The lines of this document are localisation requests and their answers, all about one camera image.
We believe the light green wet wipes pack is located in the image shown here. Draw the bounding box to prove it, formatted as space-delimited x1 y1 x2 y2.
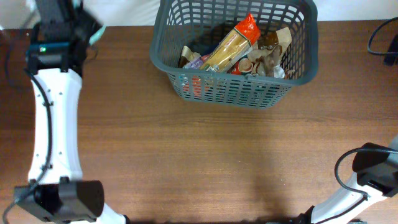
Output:
89 26 106 45

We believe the beige white rice bag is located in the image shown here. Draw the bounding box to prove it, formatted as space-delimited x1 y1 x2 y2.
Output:
178 45 201 68

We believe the multicolour Kleenex tissue pack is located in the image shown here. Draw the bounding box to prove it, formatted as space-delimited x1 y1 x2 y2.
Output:
183 54 210 69

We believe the orange spaghetti packet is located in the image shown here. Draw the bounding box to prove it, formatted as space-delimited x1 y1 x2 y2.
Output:
200 13 261 73

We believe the beige brown grain bag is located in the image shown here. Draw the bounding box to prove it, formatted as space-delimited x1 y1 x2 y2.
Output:
238 27 293 78

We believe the green Nescafe coffee bag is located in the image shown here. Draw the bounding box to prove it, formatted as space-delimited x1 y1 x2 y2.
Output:
228 61 242 75

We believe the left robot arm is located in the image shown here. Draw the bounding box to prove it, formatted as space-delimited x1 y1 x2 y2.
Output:
12 0 129 224

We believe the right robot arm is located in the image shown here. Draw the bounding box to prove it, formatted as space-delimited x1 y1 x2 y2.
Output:
293 138 397 224

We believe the grey plastic lattice basket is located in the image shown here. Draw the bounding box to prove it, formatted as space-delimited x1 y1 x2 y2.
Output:
150 0 318 109

